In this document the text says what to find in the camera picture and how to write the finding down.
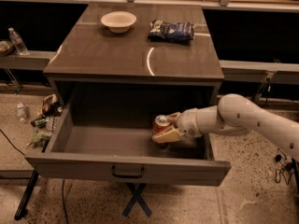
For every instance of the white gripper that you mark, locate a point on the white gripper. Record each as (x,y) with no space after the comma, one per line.
(187,123)

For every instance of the red coke can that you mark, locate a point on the red coke can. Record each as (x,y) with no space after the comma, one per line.
(160,123)

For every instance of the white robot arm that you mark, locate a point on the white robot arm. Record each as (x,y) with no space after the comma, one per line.
(233,115)

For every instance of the grey open drawer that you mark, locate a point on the grey open drawer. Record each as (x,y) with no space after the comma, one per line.
(105,125)

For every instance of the grey cabinet counter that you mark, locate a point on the grey cabinet counter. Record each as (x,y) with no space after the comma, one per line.
(92,53)

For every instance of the green can on floor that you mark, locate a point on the green can on floor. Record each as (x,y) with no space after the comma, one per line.
(40,122)

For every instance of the blue chip bag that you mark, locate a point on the blue chip bag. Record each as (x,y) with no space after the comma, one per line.
(174,32)

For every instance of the white paper bowl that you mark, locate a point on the white paper bowl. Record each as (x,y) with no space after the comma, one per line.
(118,21)

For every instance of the brown snack bag on floor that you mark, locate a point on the brown snack bag on floor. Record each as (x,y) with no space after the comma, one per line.
(51,106)

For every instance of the green bag on floor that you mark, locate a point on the green bag on floor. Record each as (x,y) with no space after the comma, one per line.
(39,139)

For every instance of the small bottle on floor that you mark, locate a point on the small bottle on floor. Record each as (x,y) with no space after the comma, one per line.
(21,112)

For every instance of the black table leg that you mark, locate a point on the black table leg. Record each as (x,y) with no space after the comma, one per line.
(21,210)

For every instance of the clear water bottle on shelf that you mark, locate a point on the clear water bottle on shelf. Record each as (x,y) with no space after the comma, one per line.
(17,42)

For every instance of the bowl on left shelf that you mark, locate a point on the bowl on left shelf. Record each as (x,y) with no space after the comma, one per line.
(6,47)

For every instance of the black drawer handle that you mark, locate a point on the black drawer handle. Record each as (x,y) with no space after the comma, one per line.
(140,175)

